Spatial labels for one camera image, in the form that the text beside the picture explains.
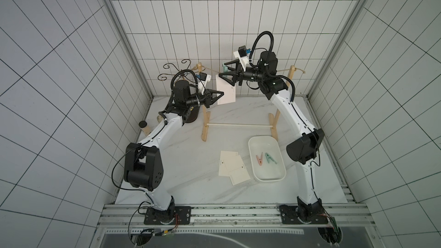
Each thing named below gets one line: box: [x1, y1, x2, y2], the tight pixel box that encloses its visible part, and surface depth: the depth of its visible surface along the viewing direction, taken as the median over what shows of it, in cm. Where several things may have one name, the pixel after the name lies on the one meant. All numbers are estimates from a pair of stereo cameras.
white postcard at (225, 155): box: [218, 150, 239, 177], surface depth 91 cm
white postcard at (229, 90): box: [215, 74, 237, 106], surface depth 78 cm
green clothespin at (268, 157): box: [265, 152, 278, 165], surface depth 92 cm
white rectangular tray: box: [248, 135, 287, 182], surface depth 91 cm
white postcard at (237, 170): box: [223, 154, 251, 186], surface depth 88 cm
